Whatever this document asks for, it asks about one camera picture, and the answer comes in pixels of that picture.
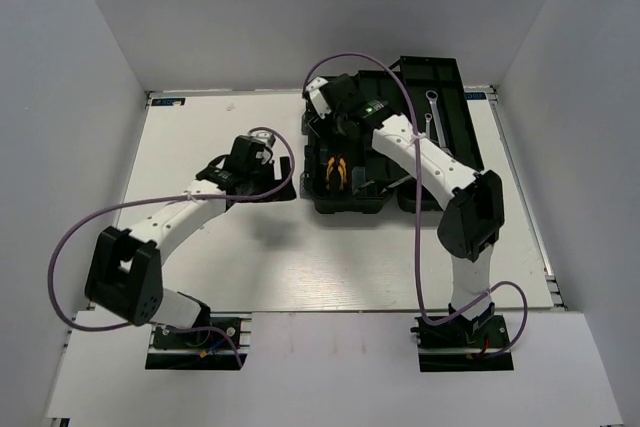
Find yellow long-nose pliers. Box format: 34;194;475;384
336;155;347;191

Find black plastic toolbox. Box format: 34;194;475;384
302;56;502;218

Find small silver combination wrench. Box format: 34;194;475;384
424;113;435;141

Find large silver ratchet wrench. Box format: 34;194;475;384
425;90;450;153

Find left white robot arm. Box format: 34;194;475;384
84;127;296;346

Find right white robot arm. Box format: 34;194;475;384
305;74;505;346

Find clear plastic parts box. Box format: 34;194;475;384
351;166;366;190

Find blue label sticker left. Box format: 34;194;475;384
150;97;186;107

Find blue label sticker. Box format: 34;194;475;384
465;92;487;100
150;97;186;107

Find blue label sticker right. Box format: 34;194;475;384
465;92;487;100

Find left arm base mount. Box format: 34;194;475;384
145;313;252;372

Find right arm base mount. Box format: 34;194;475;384
410;315;514;373

